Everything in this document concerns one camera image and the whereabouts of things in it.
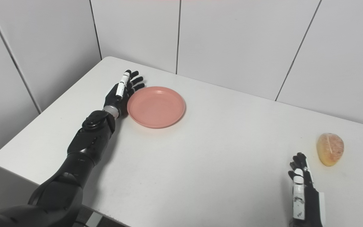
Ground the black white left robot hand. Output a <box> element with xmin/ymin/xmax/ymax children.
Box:
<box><xmin>103</xmin><ymin>70</ymin><xmax>145</xmax><ymax>116</ymax></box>

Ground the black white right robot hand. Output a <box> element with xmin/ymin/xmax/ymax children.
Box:
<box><xmin>288</xmin><ymin>152</ymin><xmax>326</xmax><ymax>227</ymax></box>

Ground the pink round plate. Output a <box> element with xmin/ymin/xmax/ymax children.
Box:
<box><xmin>127</xmin><ymin>86</ymin><xmax>186</xmax><ymax>129</ymax></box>

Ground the yellow-orange fruit piece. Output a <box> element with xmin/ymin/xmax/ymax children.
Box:
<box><xmin>316</xmin><ymin>133</ymin><xmax>345</xmax><ymax>167</ymax></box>

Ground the white table leg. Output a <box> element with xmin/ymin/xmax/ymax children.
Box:
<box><xmin>85</xmin><ymin>211</ymin><xmax>104</xmax><ymax>227</ymax></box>

